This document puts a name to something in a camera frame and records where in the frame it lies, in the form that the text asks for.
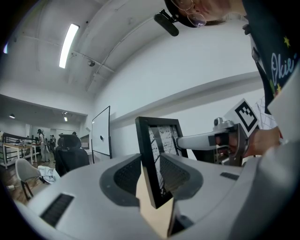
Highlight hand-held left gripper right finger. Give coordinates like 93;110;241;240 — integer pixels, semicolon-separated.
160;153;244;237

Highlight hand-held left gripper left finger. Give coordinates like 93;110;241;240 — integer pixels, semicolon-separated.
27;153;165;240

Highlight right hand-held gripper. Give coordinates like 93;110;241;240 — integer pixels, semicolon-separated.
176;98;261;167

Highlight black framed picture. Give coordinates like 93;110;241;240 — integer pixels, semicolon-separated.
135;116;188;210

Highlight person's right forearm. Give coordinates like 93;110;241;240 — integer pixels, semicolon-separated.
246;126;283;158

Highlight round wooden table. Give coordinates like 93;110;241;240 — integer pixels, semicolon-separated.
135;173;175;239

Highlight person's right hand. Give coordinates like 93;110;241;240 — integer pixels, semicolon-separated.
215;133;239;155

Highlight black office chair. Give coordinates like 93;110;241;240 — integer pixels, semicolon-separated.
55;134;90;177

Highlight white crumpled cloth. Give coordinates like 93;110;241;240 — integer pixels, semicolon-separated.
37;165;61;184

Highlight black-framed whiteboard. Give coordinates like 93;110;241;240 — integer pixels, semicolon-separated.
91;105;113;163

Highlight grey shell chair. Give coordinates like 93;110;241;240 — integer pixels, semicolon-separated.
15;158;42;202

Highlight white line-patterned cloth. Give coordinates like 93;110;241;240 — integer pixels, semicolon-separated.
255;95;279;130

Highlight white-legged work table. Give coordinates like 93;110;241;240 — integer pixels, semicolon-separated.
1;142;38;170

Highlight clear-rimmed glasses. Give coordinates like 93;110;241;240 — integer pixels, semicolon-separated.
171;0;207;28

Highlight dark printed t-shirt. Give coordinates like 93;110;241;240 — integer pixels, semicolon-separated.
242;0;300;115

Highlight person's head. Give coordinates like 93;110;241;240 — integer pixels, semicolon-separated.
164;0;246;28

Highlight long ceiling light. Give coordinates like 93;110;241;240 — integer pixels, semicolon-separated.
58;23;80;69

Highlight black head-worn camera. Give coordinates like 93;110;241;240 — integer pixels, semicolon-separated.
154;9;180;37

